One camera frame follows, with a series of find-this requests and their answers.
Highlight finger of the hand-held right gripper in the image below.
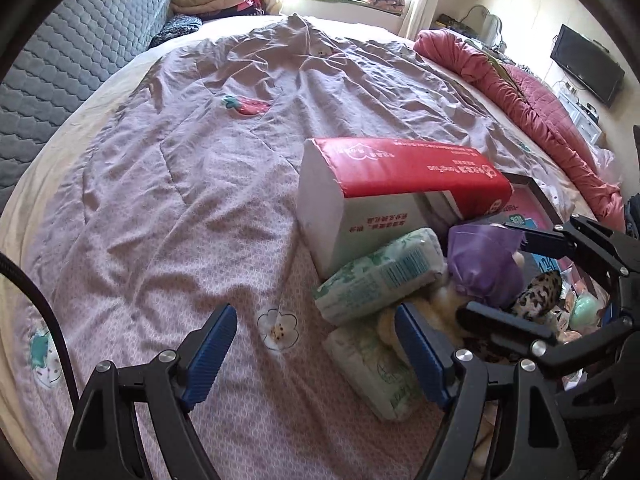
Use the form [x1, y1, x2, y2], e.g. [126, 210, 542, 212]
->
[456, 302, 640, 381]
[504, 214, 640, 281]

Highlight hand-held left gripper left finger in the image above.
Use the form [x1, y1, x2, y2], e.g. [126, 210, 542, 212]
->
[55, 302, 238, 480]

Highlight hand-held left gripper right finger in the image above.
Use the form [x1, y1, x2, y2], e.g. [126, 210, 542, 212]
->
[394, 302, 581, 480]

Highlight white green tissue pack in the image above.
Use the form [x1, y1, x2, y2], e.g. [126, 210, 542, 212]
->
[322, 322, 426, 423]

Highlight dark framed tray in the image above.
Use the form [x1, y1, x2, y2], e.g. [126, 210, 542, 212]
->
[500, 171, 608, 301]

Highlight purple cloth toy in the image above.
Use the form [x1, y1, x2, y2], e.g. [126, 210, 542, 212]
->
[446, 222, 526, 308]

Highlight pink book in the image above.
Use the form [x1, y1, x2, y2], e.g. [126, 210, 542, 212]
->
[505, 185, 558, 271]

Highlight leopard print cloth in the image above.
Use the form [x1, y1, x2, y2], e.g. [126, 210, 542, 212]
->
[510, 269, 563, 321]

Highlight cream plush toy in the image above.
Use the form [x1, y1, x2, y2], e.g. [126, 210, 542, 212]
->
[377, 280, 468, 356]

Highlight green sponge in plastic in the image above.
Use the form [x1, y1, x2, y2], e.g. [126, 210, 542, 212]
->
[570, 292, 601, 331]

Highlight dark blue clothes bundle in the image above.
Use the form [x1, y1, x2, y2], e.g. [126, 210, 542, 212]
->
[622, 200, 640, 241]

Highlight green patterned tissue pack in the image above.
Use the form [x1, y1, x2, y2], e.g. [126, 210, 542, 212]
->
[314, 227, 448, 324]

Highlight clear plastic bag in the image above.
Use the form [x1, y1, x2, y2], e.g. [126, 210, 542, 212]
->
[592, 145, 623, 186]

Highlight white drawer cabinet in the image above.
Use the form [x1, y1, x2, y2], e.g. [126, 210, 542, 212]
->
[555, 85, 603, 143]

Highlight pink comforter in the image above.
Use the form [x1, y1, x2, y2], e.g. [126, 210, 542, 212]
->
[412, 29, 626, 231]

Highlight red and white tissue box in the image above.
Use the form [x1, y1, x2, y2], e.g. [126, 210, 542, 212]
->
[296, 136, 515, 281]

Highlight purple patterned quilt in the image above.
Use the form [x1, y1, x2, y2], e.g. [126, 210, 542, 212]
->
[0, 12, 626, 480]

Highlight black television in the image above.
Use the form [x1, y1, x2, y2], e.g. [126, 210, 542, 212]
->
[550, 24, 626, 108]

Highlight cream bed sheet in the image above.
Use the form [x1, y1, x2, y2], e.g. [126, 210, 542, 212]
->
[0, 12, 621, 461]

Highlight dark speckled cloth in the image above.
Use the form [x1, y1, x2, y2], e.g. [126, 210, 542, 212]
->
[149, 14, 203, 48]

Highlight grey quilted headboard cover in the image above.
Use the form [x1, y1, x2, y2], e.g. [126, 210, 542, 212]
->
[0, 0, 173, 211]

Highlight pink and red folded clothes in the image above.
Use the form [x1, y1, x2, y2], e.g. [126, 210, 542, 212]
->
[230, 0, 266, 18]

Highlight beige folded blanket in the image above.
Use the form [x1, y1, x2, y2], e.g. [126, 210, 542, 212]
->
[170, 0, 251, 18]

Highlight black cable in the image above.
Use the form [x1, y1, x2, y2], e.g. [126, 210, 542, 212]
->
[0, 252, 81, 411]

